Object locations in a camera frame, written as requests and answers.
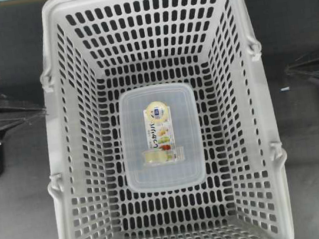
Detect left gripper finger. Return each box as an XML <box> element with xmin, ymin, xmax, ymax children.
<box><xmin>0</xmin><ymin>109</ymin><xmax>46</xmax><ymax>139</ymax></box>
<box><xmin>0</xmin><ymin>93</ymin><xmax>44</xmax><ymax>114</ymax></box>

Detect grey plastic shopping basket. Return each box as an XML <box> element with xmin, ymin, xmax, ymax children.
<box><xmin>40</xmin><ymin>0</ymin><xmax>295</xmax><ymax>239</ymax></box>

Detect clear plastic food container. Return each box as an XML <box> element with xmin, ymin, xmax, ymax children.
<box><xmin>119</xmin><ymin>83</ymin><xmax>206</xmax><ymax>193</ymax></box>

